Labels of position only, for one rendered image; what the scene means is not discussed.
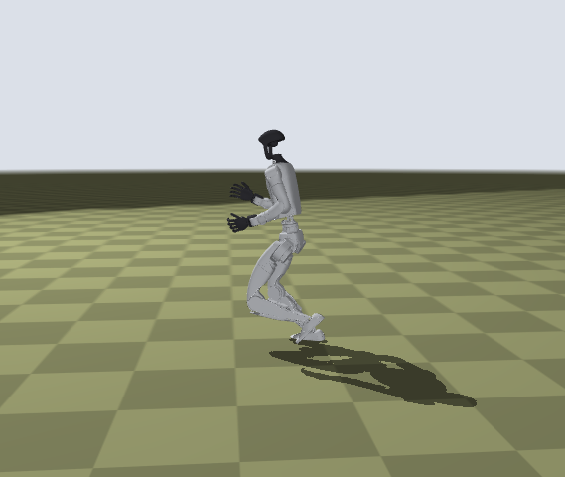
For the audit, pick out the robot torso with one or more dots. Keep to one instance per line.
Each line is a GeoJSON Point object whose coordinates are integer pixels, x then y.
{"type": "Point", "coordinates": [291, 230]}

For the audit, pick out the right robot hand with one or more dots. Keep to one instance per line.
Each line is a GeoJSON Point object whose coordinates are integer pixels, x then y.
{"type": "Point", "coordinates": [245, 194]}

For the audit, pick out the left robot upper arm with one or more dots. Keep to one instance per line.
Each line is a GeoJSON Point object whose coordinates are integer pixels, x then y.
{"type": "Point", "coordinates": [274, 177]}

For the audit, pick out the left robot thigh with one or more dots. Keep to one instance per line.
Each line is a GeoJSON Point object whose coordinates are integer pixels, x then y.
{"type": "Point", "coordinates": [265, 266]}

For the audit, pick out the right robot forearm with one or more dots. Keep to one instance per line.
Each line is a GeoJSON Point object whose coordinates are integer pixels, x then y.
{"type": "Point", "coordinates": [265, 202]}

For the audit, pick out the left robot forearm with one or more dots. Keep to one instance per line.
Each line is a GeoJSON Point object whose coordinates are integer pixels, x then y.
{"type": "Point", "coordinates": [271, 214]}

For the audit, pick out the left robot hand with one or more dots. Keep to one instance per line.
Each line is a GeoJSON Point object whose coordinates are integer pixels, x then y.
{"type": "Point", "coordinates": [240, 222]}

